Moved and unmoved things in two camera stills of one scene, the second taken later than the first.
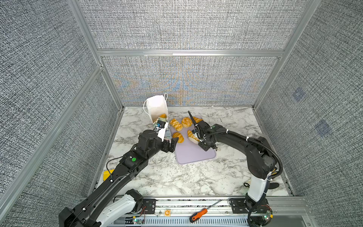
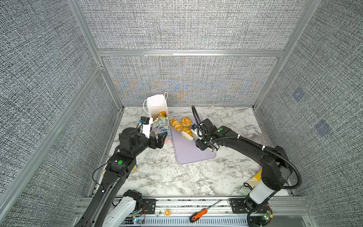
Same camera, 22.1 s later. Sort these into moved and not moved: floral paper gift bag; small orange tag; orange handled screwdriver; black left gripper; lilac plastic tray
Moved: black left gripper
Not moved: floral paper gift bag; orange handled screwdriver; lilac plastic tray; small orange tag
